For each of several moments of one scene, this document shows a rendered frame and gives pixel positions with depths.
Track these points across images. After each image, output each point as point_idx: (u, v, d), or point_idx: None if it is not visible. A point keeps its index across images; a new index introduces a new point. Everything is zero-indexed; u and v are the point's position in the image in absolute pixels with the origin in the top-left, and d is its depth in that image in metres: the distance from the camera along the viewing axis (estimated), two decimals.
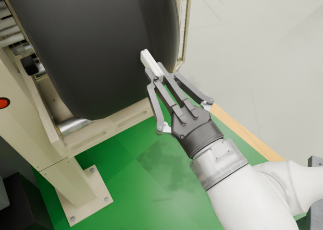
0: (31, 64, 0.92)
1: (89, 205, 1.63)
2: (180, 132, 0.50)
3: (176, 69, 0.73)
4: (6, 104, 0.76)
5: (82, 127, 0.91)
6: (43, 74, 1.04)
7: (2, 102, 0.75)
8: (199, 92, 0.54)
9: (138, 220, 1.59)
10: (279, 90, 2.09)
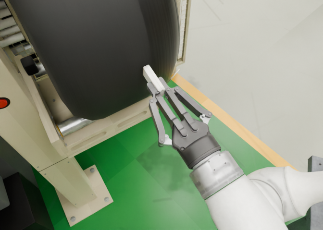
0: (31, 64, 0.92)
1: (89, 205, 1.63)
2: (180, 144, 0.54)
3: (173, 76, 0.77)
4: (6, 104, 0.76)
5: (78, 119, 0.89)
6: (42, 70, 1.01)
7: (2, 102, 0.75)
8: (198, 106, 0.58)
9: (138, 220, 1.59)
10: (279, 90, 2.09)
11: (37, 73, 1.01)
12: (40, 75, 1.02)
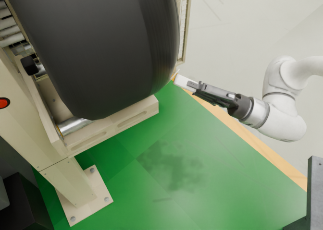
0: (31, 64, 0.92)
1: (89, 205, 1.63)
2: (224, 106, 0.88)
3: (173, 77, 0.77)
4: (6, 104, 0.76)
5: (78, 119, 0.89)
6: (42, 70, 1.01)
7: (2, 102, 0.75)
8: (221, 98, 0.80)
9: (138, 220, 1.59)
10: None
11: (37, 73, 1.01)
12: (40, 75, 1.02)
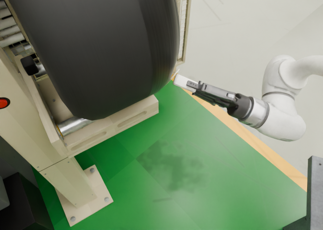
0: (31, 64, 0.92)
1: (89, 205, 1.63)
2: (224, 106, 0.88)
3: (173, 76, 0.77)
4: (6, 104, 0.76)
5: (78, 119, 0.89)
6: (42, 70, 1.01)
7: (2, 102, 0.75)
8: (221, 97, 0.80)
9: (138, 220, 1.59)
10: None
11: (37, 73, 1.01)
12: (40, 75, 1.02)
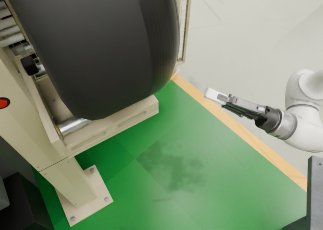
0: (31, 64, 0.92)
1: (89, 205, 1.63)
2: None
3: (173, 77, 0.77)
4: (6, 104, 0.76)
5: (78, 119, 0.89)
6: (42, 70, 1.01)
7: (2, 102, 0.75)
8: (252, 111, 0.82)
9: (138, 220, 1.59)
10: (279, 90, 2.09)
11: (37, 73, 1.01)
12: (40, 75, 1.02)
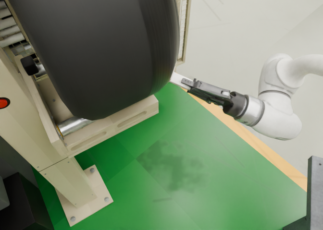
0: (31, 64, 0.92)
1: (89, 205, 1.63)
2: (219, 104, 0.88)
3: (172, 75, 0.76)
4: (6, 104, 0.76)
5: (78, 119, 0.89)
6: (42, 70, 1.01)
7: (2, 102, 0.75)
8: (216, 95, 0.79)
9: (138, 220, 1.59)
10: None
11: (37, 73, 1.01)
12: (40, 75, 1.02)
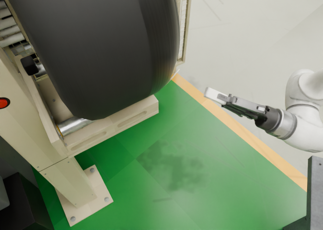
0: (31, 64, 0.92)
1: (89, 205, 1.63)
2: None
3: (173, 77, 0.77)
4: (6, 104, 0.76)
5: (78, 119, 0.89)
6: (42, 70, 1.01)
7: (2, 102, 0.75)
8: (252, 110, 0.82)
9: (138, 220, 1.59)
10: (279, 90, 2.09)
11: (37, 73, 1.01)
12: (40, 75, 1.02)
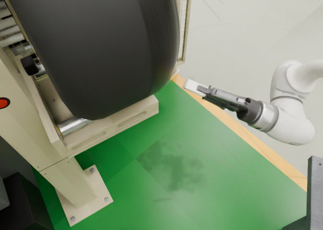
0: (31, 64, 0.92)
1: (89, 205, 1.63)
2: None
3: (173, 77, 0.77)
4: (6, 104, 0.76)
5: (78, 119, 0.89)
6: (42, 70, 1.01)
7: (2, 102, 0.75)
8: (231, 102, 0.81)
9: (138, 220, 1.59)
10: None
11: (37, 73, 1.01)
12: (40, 75, 1.02)
